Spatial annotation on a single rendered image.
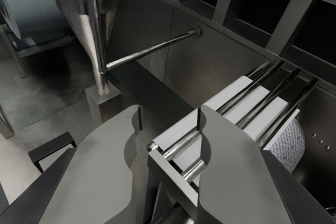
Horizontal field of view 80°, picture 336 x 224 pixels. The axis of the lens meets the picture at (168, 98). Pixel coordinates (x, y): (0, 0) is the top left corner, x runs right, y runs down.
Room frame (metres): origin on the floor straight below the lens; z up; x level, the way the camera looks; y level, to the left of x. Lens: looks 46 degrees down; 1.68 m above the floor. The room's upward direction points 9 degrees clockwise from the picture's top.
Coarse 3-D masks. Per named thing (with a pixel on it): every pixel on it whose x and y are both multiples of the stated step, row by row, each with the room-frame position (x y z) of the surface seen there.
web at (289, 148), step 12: (288, 132) 0.23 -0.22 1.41; (300, 132) 0.24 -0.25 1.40; (276, 144) 0.20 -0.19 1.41; (288, 144) 0.21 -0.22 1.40; (300, 144) 0.22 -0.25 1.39; (276, 156) 0.18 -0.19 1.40; (288, 156) 0.19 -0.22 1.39; (300, 156) 0.21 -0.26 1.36; (288, 168) 0.17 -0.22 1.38; (156, 204) 0.14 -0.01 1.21; (168, 204) 0.18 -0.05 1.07; (156, 216) 0.15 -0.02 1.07
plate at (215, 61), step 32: (128, 0) 0.74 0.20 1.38; (160, 0) 0.63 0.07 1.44; (128, 32) 0.74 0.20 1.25; (160, 32) 0.62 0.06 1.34; (160, 64) 0.61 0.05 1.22; (192, 64) 0.52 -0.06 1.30; (224, 64) 0.46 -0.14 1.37; (256, 64) 0.41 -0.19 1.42; (192, 96) 0.50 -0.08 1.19; (288, 96) 0.35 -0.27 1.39; (320, 96) 0.32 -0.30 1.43; (320, 128) 0.29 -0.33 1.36; (320, 160) 0.26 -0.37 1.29; (320, 192) 0.22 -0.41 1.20
